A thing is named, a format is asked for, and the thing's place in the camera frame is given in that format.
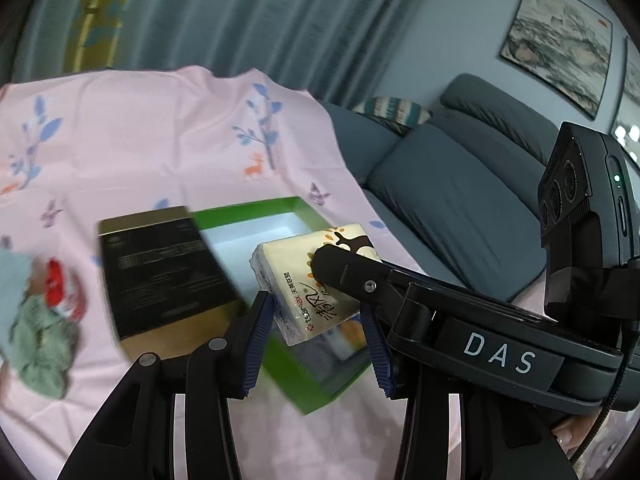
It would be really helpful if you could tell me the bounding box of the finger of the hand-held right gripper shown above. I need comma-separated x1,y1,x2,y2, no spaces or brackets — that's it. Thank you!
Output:
310,242,436,341

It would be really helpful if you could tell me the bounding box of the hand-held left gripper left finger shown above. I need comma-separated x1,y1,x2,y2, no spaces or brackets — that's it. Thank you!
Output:
57,290,276,480

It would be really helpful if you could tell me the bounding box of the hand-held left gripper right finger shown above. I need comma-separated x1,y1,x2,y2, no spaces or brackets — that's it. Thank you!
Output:
359,305,571,480

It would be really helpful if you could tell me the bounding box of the yellow tissue pack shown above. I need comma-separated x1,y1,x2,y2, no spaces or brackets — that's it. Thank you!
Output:
249,222,383,346

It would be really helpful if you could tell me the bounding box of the green box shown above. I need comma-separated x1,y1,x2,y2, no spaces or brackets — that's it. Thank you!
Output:
192,196,396,415

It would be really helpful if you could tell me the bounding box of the green towel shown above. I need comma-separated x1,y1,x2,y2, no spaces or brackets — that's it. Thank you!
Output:
10,295,81,401

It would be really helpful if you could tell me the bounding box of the person's right hand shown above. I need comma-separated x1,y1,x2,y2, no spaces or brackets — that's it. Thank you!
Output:
547,405,608,453

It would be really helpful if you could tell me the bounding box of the black box lid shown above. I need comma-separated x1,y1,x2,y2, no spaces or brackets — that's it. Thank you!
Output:
97,206,246,361

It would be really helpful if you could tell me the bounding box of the grey sofa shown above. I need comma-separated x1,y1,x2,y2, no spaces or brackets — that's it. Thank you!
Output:
320,72,640,311

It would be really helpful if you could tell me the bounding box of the striped pillow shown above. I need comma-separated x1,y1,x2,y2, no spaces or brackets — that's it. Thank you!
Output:
352,96,433,136

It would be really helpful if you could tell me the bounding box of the red cloth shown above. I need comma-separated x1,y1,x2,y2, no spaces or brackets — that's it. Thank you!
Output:
42,258,86,321

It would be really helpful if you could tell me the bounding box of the blue plush toy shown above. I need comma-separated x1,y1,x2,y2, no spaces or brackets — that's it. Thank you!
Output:
0,250,46,356

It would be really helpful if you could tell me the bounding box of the framed picture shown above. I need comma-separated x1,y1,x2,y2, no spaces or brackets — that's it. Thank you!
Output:
610,35,640,161

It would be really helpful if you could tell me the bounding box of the grey blue curtain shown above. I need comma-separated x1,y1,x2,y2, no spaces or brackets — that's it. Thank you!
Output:
30,0,436,106

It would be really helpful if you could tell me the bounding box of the framed landscape painting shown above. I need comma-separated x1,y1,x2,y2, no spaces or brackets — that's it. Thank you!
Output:
501,0,615,121

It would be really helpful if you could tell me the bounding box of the yellow patterned curtain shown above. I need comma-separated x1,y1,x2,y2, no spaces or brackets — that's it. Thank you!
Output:
65,0,151,71

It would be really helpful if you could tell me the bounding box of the black cable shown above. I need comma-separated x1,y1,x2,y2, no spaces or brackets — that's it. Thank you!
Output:
565,340,640,471

